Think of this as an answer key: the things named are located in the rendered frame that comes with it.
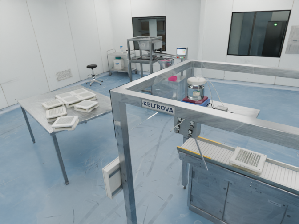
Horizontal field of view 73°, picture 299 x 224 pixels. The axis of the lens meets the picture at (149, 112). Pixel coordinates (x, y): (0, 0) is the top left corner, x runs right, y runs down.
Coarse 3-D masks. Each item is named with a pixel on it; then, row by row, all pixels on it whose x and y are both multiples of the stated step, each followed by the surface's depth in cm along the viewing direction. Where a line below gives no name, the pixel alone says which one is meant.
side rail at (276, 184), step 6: (180, 150) 195; (186, 150) 191; (198, 156) 185; (216, 162) 175; (222, 162) 173; (234, 168) 167; (240, 168) 166; (246, 174) 162; (252, 174) 159; (264, 180) 155; (270, 180) 153; (276, 186) 151; (282, 186) 149; (288, 186) 147; (294, 192) 145
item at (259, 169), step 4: (236, 148) 184; (240, 148) 184; (244, 148) 184; (236, 152) 179; (240, 152) 179; (252, 152) 178; (256, 152) 178; (232, 156) 174; (248, 156) 173; (264, 156) 172; (232, 160) 169; (236, 160) 169; (244, 160) 169; (260, 160) 168; (264, 160) 168; (236, 164) 167; (240, 164) 165; (244, 164) 164; (248, 164) 164; (260, 164) 164; (248, 168) 162; (252, 168) 160; (256, 168) 160; (260, 168) 160; (260, 172) 157
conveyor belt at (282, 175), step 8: (184, 144) 205; (192, 144) 205; (200, 144) 204; (208, 144) 204; (208, 152) 192; (216, 152) 191; (224, 152) 191; (232, 152) 190; (224, 160) 181; (264, 168) 169; (272, 168) 169; (280, 168) 169; (264, 176) 161; (272, 176) 161; (280, 176) 161; (288, 176) 160; (296, 176) 160; (288, 184) 153; (296, 184) 153
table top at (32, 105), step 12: (36, 96) 345; (48, 96) 342; (24, 108) 301; (36, 108) 298; (72, 108) 293; (96, 108) 289; (108, 108) 288; (36, 120) 264; (84, 120) 258; (48, 132) 235
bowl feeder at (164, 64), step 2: (160, 58) 451; (162, 58) 455; (164, 58) 456; (168, 58) 455; (170, 58) 452; (172, 58) 449; (158, 60) 434; (160, 60) 429; (170, 60) 425; (158, 62) 436; (160, 62) 430; (162, 62) 427; (164, 62) 425; (166, 62) 425; (168, 62) 425; (170, 62) 427; (160, 64) 436; (162, 64) 431; (164, 64) 429; (166, 64) 428; (168, 64) 429; (162, 66) 437; (164, 66) 434; (166, 66) 433; (168, 66) 434; (162, 68) 445
